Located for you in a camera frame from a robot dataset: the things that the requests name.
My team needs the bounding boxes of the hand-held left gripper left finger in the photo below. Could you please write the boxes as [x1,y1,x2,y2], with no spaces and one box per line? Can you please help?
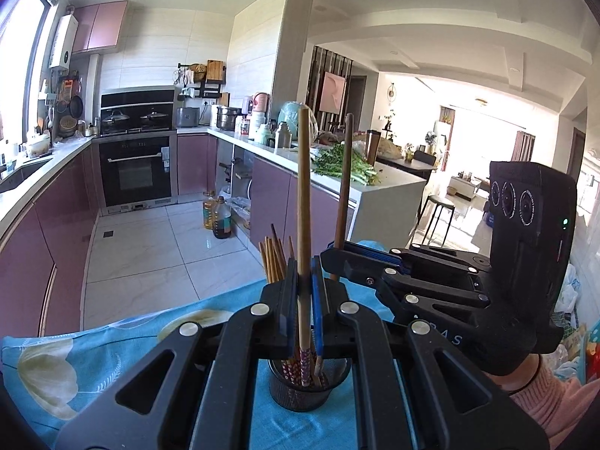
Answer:
[54,258,302,450]

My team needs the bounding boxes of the white water heater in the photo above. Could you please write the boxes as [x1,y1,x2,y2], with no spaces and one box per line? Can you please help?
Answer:
[48,14,79,69]

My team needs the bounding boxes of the brown curtain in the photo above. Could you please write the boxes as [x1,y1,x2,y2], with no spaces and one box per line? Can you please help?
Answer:
[511,129,537,162]

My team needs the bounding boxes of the white casserole pot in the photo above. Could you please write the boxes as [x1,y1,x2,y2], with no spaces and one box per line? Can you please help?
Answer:
[24,135,51,158]

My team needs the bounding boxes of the black bar stool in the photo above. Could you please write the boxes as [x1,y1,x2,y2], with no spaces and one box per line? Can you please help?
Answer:
[416,194,456,249]

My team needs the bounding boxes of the steel stockpot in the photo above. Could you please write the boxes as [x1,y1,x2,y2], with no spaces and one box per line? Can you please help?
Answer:
[216,106,242,131]

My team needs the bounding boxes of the clear plastic bag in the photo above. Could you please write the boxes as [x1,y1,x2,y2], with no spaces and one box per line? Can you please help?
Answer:
[227,197,253,228]

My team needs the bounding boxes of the black built-in oven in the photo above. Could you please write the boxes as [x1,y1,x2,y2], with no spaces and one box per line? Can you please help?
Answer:
[98,135,172,209]

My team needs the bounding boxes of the person's right forearm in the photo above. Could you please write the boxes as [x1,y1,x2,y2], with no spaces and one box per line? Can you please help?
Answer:
[483,351,600,450]

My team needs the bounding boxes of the dark slatted partition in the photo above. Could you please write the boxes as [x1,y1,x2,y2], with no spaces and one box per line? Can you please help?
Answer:
[307,46,353,125]

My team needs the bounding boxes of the blue floral tablecloth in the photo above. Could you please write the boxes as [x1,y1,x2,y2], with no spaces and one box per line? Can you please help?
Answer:
[0,239,423,450]

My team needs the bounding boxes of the wall rack with kitchen tools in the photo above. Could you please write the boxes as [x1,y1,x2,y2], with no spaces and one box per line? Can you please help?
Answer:
[40,71,80,104]

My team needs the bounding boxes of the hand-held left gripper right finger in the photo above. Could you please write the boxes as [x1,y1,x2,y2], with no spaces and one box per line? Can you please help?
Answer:
[310,258,550,450]

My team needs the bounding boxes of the kitchen window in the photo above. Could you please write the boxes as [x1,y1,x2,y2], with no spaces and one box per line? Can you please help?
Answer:
[0,0,53,144]

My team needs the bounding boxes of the pale green round appliance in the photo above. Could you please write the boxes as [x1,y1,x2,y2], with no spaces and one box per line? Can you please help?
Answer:
[277,101,320,139]

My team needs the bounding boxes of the light wooden chopstick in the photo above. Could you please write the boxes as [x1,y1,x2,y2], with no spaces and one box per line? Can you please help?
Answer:
[295,107,314,387]

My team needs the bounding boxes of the green leafy vegetables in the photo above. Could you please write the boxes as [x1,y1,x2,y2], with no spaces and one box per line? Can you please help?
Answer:
[310,143,381,186]

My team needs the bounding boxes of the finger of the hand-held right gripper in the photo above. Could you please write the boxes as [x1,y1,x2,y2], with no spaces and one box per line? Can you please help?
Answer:
[320,248,494,325]
[328,241,491,264]

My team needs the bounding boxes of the bundle of wooden chopsticks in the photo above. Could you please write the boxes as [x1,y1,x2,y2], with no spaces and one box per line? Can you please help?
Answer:
[259,223,325,389]

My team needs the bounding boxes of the pink wall painting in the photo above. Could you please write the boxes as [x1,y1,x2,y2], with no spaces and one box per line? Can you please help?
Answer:
[319,72,347,114]

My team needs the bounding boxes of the black wall shelf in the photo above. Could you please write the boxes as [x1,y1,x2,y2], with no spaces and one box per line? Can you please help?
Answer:
[177,61,227,100]

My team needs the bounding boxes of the kitchen sink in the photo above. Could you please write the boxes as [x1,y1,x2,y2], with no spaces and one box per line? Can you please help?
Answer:
[0,158,53,194]

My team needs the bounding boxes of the pink wall cabinet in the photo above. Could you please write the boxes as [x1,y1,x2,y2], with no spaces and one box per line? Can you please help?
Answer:
[70,0,129,54]

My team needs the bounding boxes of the white plastic bag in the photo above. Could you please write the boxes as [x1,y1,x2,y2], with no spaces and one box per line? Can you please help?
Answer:
[555,262,587,315]

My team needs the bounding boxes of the black range hood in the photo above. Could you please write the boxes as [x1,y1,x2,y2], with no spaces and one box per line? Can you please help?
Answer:
[100,86,177,134]

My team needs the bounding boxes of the dark brown wooden chopstick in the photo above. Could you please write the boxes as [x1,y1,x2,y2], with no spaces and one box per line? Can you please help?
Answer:
[329,112,354,283]

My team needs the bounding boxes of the black mesh utensil holder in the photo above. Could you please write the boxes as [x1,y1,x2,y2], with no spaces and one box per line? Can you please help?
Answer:
[267,356,351,413]

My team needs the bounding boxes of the dark door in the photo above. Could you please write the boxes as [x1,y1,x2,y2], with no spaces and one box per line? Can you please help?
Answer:
[349,75,367,123]

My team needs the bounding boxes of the pink kitchen base cabinets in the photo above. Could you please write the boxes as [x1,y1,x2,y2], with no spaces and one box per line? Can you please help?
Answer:
[0,138,101,338]
[175,132,362,263]

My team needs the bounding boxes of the black wrist band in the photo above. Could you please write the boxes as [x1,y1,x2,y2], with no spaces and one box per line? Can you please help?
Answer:
[504,361,542,397]

